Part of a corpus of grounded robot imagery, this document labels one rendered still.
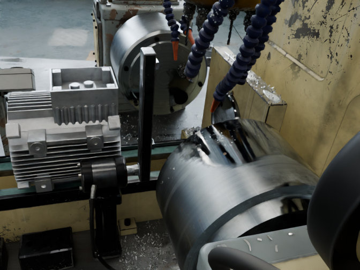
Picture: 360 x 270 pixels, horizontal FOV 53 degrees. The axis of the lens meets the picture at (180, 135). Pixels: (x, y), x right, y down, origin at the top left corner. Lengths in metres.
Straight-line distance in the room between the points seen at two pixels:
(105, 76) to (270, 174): 0.42
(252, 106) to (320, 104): 0.13
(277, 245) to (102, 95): 0.43
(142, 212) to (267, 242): 0.50
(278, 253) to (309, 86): 0.46
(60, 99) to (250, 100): 0.37
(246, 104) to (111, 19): 0.54
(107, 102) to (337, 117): 0.44
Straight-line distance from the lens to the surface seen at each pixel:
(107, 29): 1.15
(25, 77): 0.93
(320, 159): 0.80
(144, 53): 0.56
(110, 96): 0.69
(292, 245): 0.41
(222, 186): 0.47
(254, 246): 0.39
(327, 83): 0.75
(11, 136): 0.70
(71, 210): 0.82
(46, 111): 0.71
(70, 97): 0.68
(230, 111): 0.82
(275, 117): 0.71
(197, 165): 0.52
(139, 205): 0.84
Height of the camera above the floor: 1.45
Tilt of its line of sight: 34 degrees down
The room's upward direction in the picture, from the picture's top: 6 degrees clockwise
